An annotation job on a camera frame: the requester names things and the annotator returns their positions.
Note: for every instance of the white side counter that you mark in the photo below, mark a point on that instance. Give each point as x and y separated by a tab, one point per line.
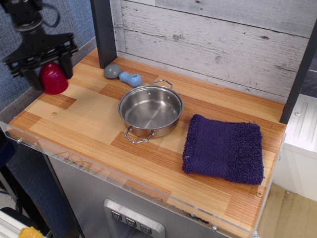
296	168

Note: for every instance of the grey and blue toy scoop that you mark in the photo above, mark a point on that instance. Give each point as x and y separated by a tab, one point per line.
113	71

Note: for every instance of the dark left shelf post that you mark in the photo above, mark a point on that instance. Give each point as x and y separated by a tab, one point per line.
104	31

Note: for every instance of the silver control panel with buttons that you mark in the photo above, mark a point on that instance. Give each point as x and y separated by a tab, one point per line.
127	223

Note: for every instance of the yellow object at corner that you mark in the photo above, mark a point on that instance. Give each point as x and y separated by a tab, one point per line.
30	232

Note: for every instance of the red toy pepper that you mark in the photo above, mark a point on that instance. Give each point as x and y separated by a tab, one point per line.
53	79

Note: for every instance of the clear acrylic front guard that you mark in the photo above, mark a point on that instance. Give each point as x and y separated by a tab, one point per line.
87	185

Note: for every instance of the purple folded towel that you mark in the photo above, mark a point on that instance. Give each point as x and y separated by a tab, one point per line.
228	150

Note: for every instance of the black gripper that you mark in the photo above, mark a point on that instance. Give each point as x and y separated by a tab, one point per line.
38	49

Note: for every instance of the dark shelf post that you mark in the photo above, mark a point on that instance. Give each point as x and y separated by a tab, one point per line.
104	31
300	78

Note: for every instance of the stainless steel pot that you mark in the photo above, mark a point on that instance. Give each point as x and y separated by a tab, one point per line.
150	111

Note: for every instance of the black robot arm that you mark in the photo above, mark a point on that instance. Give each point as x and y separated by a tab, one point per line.
25	15

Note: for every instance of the dark right shelf post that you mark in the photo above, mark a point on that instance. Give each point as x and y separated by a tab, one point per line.
300	78

